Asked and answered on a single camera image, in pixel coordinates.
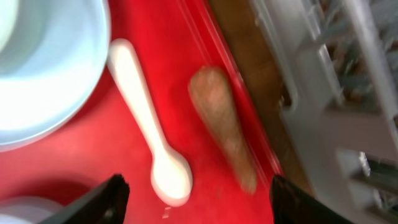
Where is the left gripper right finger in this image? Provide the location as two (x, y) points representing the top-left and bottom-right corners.
(270, 175), (352, 224)

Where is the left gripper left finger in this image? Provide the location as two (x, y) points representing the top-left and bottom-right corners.
(40, 174), (130, 224)

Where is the small blue bowl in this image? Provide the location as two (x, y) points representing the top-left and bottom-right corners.
(1, 196), (63, 224)

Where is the carrot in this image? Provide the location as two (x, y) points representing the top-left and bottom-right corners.
(188, 67), (257, 195)

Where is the light blue plate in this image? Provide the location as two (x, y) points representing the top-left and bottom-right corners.
(1, 0), (111, 151)

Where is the green bowl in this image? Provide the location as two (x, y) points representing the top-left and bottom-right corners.
(0, 0), (19, 51)

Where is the grey dishwasher rack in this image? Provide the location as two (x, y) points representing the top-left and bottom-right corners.
(252, 1), (397, 223)

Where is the white plastic spoon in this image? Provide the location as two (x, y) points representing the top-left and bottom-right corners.
(107, 39), (193, 207)

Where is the red serving tray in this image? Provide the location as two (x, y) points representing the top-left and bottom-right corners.
(1, 0), (280, 223)

